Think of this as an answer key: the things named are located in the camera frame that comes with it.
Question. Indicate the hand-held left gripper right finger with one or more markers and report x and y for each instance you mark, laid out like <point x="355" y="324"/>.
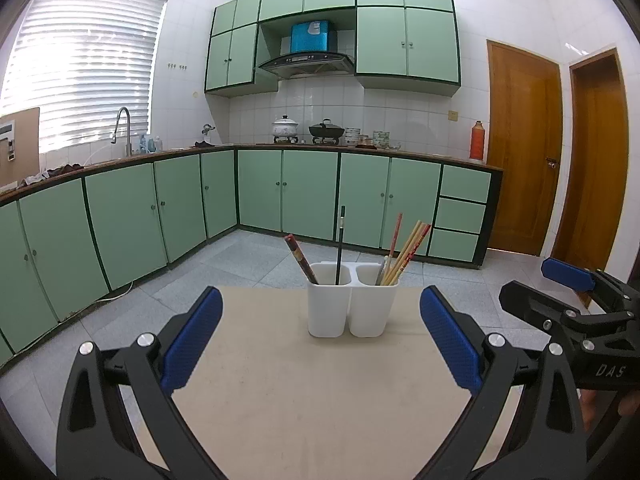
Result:
<point x="450" y="340"/>

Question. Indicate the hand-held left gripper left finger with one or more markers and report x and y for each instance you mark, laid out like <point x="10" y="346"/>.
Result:
<point x="192" y="340"/>

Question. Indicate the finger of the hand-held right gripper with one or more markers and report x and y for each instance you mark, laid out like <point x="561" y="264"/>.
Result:
<point x="535" y="302"/>
<point x="567" y="274"/>

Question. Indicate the plain wooden chopstick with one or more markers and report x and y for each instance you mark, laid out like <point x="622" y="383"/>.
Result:
<point x="405" y="250"/>
<point x="410" y="250"/>

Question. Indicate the white two-compartment utensil holder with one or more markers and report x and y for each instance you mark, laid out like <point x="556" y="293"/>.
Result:
<point x="330" y="310"/>

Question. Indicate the person's right hand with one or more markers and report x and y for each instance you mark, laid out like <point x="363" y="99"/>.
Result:
<point x="590" y="407"/>

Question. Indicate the closed wooden door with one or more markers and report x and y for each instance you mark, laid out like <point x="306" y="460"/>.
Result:
<point x="525" y="145"/>

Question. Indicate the red thermos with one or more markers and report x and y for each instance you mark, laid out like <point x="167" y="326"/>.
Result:
<point x="477" y="142"/>

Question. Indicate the green base cabinets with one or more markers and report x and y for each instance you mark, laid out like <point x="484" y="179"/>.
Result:
<point x="310" y="195"/>

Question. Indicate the dark cloth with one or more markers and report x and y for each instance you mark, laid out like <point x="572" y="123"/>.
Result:
<point x="204" y="144"/>

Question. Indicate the bottles beside sink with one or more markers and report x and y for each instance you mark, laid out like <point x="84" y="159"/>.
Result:
<point x="147" y="144"/>

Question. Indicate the metal kitchen faucet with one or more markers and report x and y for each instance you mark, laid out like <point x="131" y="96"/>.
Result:
<point x="128" y="135"/>

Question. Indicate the crumpled cloths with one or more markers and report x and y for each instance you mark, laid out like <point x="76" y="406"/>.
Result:
<point x="50" y="172"/>

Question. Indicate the white lidded pot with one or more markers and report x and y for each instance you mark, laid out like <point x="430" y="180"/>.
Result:
<point x="285" y="127"/>

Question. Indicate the gas stove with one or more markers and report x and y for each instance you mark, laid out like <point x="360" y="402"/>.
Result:
<point x="320" y="142"/>

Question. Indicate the black wok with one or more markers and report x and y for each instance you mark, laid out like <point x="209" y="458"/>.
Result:
<point x="327" y="131"/>

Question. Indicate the black range hood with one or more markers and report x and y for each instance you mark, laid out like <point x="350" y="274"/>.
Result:
<point x="305" y="62"/>

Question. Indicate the white window blind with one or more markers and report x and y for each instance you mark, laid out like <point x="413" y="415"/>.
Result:
<point x="85" y="60"/>

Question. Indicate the blue box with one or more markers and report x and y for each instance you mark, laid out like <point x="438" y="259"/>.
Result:
<point x="312" y="37"/>

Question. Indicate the small wall tap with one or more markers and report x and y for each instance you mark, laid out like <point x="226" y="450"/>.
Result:
<point x="206" y="131"/>

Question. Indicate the green wall cabinets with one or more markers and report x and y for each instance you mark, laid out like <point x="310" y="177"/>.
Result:
<point x="430" y="45"/>

